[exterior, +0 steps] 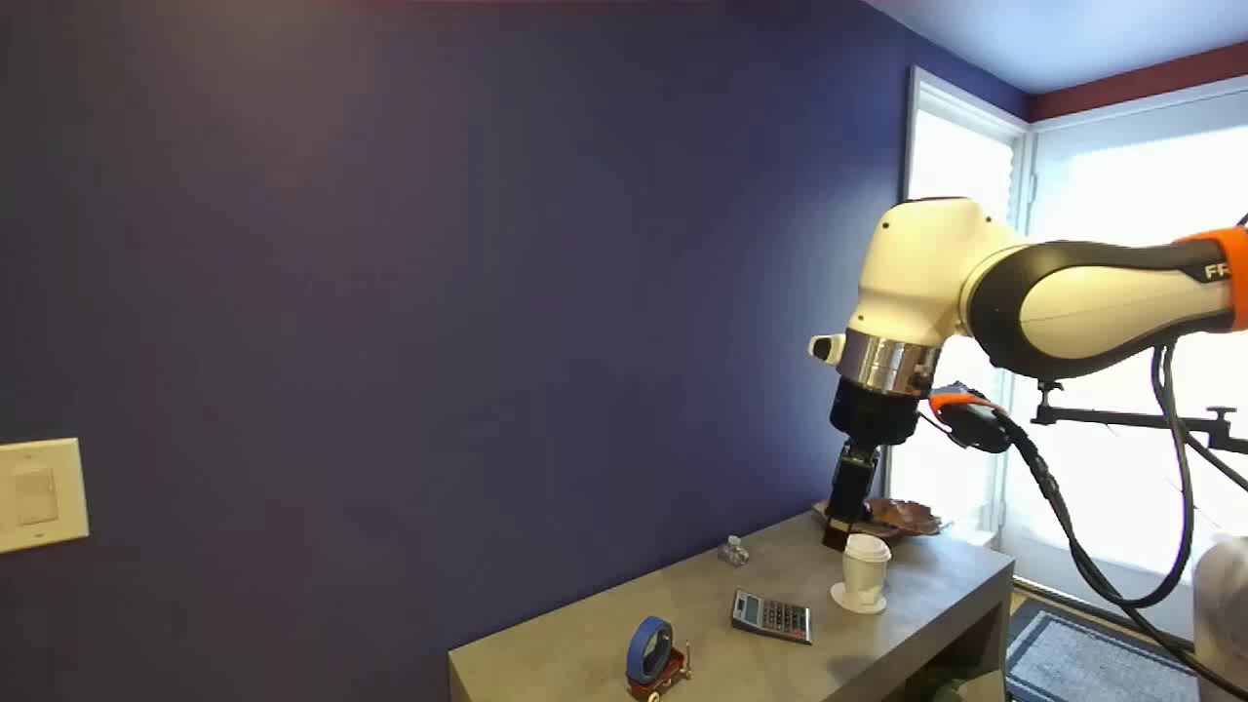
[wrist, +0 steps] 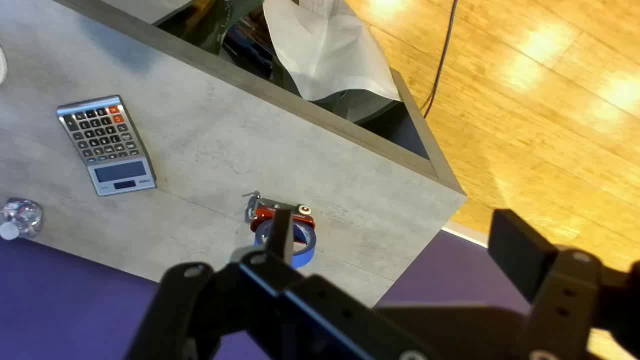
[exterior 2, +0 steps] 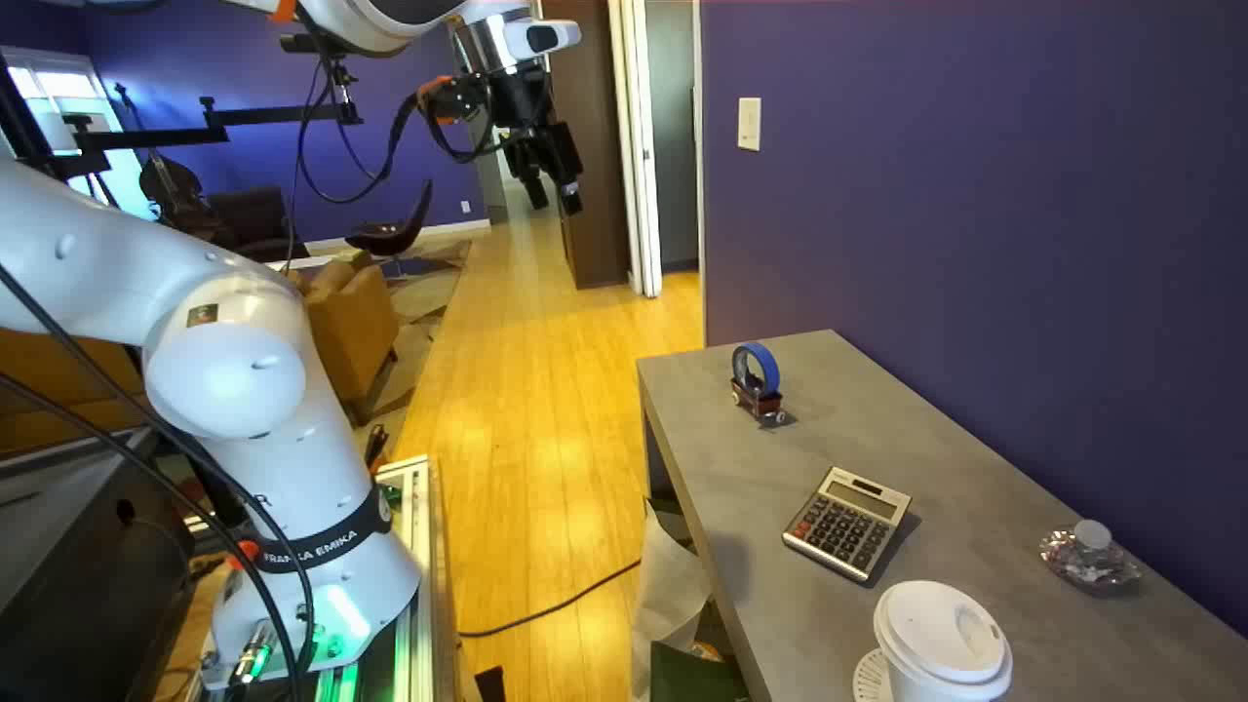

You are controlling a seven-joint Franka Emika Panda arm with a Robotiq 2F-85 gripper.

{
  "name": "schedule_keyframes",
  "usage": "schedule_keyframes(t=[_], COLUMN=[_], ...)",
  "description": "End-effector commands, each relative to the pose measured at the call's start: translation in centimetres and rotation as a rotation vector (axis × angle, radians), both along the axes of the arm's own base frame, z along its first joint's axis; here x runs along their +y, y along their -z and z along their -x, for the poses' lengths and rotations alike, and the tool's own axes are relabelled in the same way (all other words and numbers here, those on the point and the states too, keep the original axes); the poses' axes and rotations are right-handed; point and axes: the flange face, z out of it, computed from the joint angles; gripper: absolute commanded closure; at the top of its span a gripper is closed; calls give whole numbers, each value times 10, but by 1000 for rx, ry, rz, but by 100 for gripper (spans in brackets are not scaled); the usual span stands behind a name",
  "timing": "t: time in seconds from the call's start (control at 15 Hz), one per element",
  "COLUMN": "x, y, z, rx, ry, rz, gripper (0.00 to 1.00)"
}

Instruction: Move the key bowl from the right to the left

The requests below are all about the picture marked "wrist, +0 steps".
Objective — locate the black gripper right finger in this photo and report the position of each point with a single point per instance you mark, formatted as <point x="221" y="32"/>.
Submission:
<point x="526" y="261"/>

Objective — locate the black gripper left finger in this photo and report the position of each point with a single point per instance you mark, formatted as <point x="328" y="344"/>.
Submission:
<point x="282" y="232"/>

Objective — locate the blue tape roll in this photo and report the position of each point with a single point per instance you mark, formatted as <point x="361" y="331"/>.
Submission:
<point x="305" y="244"/>

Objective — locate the small red toy car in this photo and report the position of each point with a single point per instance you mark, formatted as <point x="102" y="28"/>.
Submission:
<point x="262" y="213"/>

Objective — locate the grey desk calculator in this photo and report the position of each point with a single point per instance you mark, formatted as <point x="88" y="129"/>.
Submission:
<point x="106" y="142"/>

